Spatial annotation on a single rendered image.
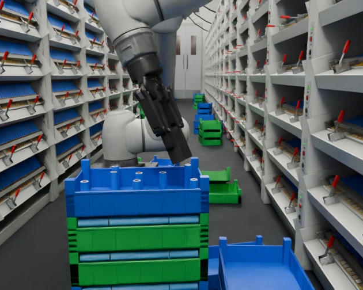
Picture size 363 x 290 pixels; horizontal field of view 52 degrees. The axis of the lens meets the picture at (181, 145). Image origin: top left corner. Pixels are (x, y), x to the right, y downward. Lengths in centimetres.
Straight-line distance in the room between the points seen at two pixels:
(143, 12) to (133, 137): 90
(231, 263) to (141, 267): 35
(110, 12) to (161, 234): 48
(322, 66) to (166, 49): 57
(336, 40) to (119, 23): 75
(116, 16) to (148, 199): 39
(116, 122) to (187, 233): 91
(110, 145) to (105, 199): 88
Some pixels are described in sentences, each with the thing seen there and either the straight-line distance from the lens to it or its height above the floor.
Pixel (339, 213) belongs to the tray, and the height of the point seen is 31.
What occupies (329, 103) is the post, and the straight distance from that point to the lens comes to 132.
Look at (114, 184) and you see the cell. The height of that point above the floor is 44.
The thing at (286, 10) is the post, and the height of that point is 101.
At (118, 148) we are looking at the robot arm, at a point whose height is 37.
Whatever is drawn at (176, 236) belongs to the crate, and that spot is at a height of 35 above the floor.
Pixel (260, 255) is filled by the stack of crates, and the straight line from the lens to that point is 112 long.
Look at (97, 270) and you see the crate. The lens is 86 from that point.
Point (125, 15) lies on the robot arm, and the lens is 82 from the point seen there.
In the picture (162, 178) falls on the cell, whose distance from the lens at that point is 87.
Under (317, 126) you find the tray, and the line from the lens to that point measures 131.
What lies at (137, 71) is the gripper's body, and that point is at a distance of 80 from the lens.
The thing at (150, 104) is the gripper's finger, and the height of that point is 63.
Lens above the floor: 69
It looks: 11 degrees down
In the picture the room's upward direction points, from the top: straight up
